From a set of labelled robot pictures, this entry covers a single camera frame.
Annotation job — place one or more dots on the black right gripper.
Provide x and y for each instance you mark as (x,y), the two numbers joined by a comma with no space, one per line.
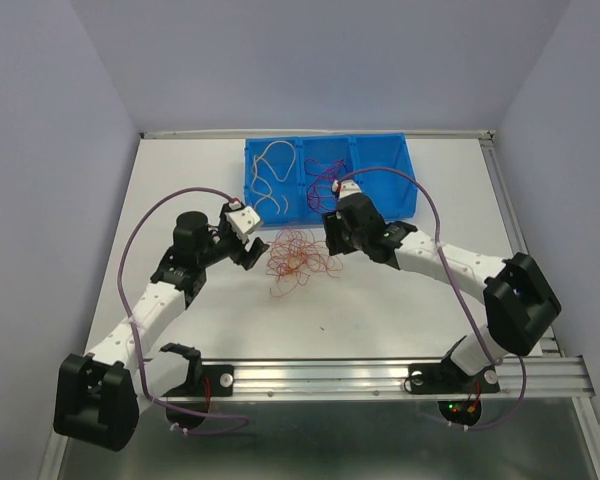
(333,223)

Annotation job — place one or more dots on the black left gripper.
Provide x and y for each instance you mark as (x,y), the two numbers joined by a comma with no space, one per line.
(241,256)

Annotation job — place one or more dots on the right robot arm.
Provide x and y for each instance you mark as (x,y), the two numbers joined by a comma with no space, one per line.
(519,303)

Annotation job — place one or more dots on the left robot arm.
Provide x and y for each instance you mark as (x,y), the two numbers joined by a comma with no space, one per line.
(101,394)

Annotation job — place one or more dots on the blue three-compartment plastic bin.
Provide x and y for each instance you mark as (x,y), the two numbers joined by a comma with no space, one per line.
(288,180)

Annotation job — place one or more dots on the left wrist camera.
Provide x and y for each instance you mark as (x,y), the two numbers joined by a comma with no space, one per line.
(243,220)

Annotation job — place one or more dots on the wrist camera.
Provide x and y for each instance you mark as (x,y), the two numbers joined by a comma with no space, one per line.
(345,188)
(243,220)

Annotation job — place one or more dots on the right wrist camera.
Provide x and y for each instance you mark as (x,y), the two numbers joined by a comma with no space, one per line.
(345,188)

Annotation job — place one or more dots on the aluminium front mounting rail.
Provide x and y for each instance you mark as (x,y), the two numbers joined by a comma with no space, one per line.
(383,380)

